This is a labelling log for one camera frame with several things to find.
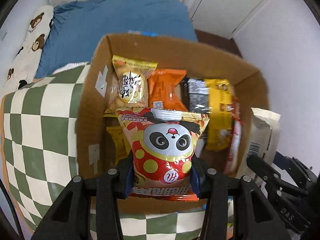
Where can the white wall socket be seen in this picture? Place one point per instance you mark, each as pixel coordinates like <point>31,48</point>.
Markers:
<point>2,35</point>

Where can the silver white wafer packet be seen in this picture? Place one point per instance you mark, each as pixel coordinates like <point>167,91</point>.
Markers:
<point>264,134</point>

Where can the black snack packet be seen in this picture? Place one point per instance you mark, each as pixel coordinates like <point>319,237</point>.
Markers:
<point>195,95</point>

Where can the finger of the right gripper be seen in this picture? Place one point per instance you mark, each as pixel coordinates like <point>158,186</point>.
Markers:
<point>299,173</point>
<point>272,177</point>

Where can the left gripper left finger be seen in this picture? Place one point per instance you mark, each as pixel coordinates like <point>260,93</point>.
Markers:
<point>68,217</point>

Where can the yellow small snack packet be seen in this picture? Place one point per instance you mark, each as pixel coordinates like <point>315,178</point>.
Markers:
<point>121,145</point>

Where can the orange snack packet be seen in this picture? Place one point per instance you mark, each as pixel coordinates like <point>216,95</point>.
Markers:
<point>162,84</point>

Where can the bear print pillow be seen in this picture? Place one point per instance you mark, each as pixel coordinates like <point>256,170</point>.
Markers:
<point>27,60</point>

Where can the cardboard box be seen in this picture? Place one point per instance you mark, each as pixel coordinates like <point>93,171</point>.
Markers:
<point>200,61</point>

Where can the green white checkered mat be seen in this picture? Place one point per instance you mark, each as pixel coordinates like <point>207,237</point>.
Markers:
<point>41,156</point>

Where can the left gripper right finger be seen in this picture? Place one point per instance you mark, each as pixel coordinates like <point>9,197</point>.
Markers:
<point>254,216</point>

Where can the yellow long snack packet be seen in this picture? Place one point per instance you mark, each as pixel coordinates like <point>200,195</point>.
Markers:
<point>219,129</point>

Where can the white door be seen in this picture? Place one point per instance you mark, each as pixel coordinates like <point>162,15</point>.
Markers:
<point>221,17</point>

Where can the yellow clear cookie packet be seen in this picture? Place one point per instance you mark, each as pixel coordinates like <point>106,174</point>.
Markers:
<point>132,88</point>

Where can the panda orange snack bag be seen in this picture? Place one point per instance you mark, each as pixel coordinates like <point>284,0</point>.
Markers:
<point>163,143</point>

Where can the blue bed sheet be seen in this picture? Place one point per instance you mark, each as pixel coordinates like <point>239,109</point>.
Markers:
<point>78,27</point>

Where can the brown red snack packet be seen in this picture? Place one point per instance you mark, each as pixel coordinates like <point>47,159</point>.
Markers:
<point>236,137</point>

